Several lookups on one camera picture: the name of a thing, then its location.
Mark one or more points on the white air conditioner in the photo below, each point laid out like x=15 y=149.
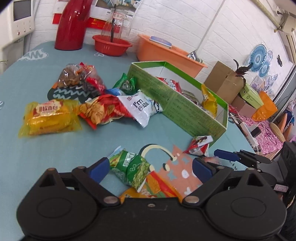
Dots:
x=287 y=30

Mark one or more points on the small brown cardboard box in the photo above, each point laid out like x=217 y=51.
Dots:
x=243 y=107

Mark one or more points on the red plastic basket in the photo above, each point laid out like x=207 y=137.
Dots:
x=116 y=48

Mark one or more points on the small green snack packet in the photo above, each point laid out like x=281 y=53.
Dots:
x=126 y=85

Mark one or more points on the clear glass pitcher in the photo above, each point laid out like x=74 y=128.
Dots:
x=117 y=26

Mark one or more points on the small red white candy packet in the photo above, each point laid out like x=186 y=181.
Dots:
x=199 y=146

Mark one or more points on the bedding poster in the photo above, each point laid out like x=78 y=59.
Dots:
x=130 y=6

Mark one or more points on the white blue snack bag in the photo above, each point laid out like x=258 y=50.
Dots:
x=140 y=106

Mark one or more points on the round woven cushion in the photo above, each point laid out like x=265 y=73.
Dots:
x=277 y=132

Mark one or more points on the blue round wall decoration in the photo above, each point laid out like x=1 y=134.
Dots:
x=258 y=57

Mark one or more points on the green pea snack bag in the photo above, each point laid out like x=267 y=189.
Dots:
x=132 y=169

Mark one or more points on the large brown cardboard box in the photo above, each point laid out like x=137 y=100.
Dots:
x=223 y=81

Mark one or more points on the red thermos jug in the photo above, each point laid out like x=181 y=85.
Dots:
x=72 y=25

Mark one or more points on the metal bowls in basin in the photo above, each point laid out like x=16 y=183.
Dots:
x=193 y=55

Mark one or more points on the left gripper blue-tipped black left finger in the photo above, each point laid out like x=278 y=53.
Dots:
x=90 y=179

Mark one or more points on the green shoe box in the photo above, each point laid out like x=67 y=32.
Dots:
x=251 y=96

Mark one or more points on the green white cardboard box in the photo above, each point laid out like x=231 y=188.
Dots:
x=178 y=108

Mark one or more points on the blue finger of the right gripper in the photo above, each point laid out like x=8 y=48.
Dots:
x=226 y=155

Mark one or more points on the yellow bread package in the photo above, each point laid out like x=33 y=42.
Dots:
x=53 y=116

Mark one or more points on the dark red potted plant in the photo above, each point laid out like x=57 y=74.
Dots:
x=241 y=70

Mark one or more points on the red cracker bag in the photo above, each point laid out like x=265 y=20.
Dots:
x=102 y=110

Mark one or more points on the yellow snack bag in box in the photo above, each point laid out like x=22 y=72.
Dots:
x=209 y=102

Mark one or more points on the orange plastic basin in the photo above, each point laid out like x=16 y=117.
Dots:
x=149 y=50

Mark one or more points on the brown pastry clear bag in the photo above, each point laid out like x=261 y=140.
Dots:
x=83 y=75

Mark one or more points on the white appliance with screen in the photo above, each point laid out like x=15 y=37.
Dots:
x=17 y=21

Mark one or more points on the orange plastic bag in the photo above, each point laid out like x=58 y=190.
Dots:
x=266 y=110

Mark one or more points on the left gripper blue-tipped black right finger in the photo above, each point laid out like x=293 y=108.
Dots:
x=213 y=178

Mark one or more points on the stacked bowls with blue lid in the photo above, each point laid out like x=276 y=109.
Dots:
x=160 y=41

